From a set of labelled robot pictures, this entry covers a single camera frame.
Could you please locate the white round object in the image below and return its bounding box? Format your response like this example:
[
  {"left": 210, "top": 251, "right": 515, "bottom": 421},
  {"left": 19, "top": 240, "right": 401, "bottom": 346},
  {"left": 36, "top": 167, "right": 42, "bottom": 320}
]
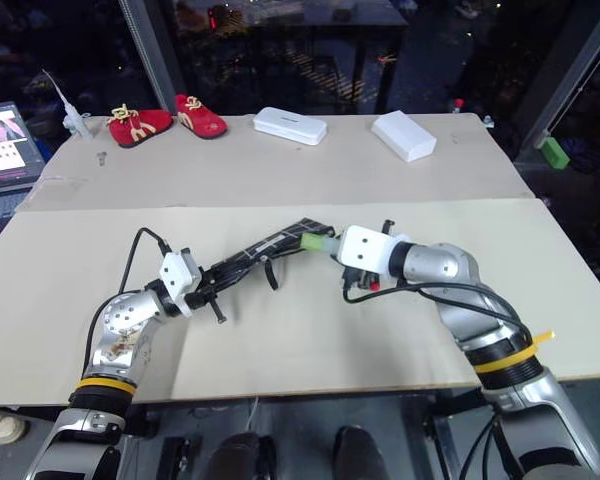
[{"left": 0, "top": 408, "right": 29, "bottom": 445}]

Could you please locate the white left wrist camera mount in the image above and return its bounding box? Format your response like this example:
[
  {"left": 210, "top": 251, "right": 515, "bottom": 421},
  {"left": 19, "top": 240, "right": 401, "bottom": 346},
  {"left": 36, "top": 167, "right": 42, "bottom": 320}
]
[{"left": 158, "top": 247, "right": 204, "bottom": 319}]

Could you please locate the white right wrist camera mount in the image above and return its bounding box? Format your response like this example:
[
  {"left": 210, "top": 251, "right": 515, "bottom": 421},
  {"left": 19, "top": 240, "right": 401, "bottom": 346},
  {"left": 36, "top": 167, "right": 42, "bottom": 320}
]
[{"left": 336, "top": 224, "right": 413, "bottom": 277}]

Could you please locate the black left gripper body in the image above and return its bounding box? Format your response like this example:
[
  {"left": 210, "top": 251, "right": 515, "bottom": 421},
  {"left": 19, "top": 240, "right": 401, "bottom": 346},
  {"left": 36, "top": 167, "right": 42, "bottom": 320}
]
[{"left": 184, "top": 269, "right": 230, "bottom": 325}]

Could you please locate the clear plastic syringe tool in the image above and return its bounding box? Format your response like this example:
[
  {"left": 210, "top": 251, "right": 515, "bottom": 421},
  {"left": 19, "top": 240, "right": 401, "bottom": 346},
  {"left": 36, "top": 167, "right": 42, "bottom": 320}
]
[{"left": 41, "top": 68, "right": 96, "bottom": 145}]

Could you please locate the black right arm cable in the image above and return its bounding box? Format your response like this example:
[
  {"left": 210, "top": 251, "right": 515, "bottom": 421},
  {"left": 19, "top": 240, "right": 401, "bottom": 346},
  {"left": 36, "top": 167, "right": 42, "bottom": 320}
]
[{"left": 341, "top": 281, "right": 533, "bottom": 351}]

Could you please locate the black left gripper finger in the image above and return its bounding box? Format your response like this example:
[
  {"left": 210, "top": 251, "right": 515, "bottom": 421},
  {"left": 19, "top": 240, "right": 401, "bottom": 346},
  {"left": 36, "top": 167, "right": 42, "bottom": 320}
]
[
  {"left": 212, "top": 275, "right": 264, "bottom": 300},
  {"left": 205, "top": 260, "right": 255, "bottom": 285}
]

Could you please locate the green block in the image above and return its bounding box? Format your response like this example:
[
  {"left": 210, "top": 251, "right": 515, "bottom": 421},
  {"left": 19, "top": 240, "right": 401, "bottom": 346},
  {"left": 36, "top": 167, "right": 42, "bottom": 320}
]
[{"left": 538, "top": 137, "right": 572, "bottom": 171}]

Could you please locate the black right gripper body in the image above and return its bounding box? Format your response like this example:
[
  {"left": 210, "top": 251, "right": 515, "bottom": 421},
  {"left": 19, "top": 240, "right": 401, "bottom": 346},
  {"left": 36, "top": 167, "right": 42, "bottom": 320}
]
[{"left": 340, "top": 218, "right": 397, "bottom": 295}]

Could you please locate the white rectangular box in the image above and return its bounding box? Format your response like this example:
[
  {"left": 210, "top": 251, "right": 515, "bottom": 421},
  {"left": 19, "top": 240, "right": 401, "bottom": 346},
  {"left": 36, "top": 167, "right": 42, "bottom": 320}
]
[{"left": 370, "top": 110, "right": 438, "bottom": 164}]

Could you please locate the red shoe with yellow laces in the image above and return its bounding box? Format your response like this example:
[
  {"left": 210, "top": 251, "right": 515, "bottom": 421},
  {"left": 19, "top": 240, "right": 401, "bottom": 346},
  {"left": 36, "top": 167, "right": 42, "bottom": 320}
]
[
  {"left": 173, "top": 93, "right": 229, "bottom": 141},
  {"left": 105, "top": 103, "right": 175, "bottom": 149}
]

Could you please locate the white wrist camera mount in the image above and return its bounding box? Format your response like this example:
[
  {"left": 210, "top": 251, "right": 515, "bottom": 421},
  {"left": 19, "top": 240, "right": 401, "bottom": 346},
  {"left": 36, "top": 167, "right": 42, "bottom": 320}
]
[
  {"left": 336, "top": 224, "right": 413, "bottom": 277},
  {"left": 158, "top": 247, "right": 204, "bottom": 319}
]

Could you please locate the open laptop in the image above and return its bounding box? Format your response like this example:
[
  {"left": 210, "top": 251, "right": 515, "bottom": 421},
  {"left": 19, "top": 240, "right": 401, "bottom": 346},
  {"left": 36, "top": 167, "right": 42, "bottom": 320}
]
[{"left": 0, "top": 101, "right": 47, "bottom": 224}]

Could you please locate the white rounded case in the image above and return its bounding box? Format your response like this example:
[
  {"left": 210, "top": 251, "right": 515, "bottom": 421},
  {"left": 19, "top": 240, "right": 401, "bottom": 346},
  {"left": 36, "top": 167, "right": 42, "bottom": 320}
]
[{"left": 252, "top": 106, "right": 329, "bottom": 147}]

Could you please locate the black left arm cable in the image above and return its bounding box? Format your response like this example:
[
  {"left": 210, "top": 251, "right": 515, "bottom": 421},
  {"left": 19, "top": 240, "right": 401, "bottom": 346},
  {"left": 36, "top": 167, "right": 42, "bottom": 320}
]
[{"left": 81, "top": 227, "right": 174, "bottom": 377}]

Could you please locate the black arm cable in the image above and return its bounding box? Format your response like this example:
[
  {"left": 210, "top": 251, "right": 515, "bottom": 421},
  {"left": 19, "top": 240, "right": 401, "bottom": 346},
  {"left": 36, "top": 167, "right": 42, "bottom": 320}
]
[
  {"left": 81, "top": 227, "right": 174, "bottom": 377},
  {"left": 341, "top": 281, "right": 533, "bottom": 351}
]

